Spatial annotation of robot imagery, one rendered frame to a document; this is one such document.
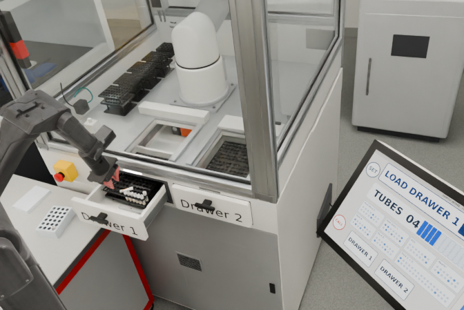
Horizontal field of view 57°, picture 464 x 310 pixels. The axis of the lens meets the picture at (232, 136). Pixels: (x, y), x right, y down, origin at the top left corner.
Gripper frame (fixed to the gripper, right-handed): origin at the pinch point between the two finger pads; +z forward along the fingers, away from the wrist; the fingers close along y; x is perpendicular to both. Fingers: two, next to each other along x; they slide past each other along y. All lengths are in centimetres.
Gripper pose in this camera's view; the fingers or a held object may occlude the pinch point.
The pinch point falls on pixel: (114, 183)
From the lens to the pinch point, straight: 154.4
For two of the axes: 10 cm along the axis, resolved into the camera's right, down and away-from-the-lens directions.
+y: 3.6, -7.7, 5.3
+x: -9.0, -1.4, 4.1
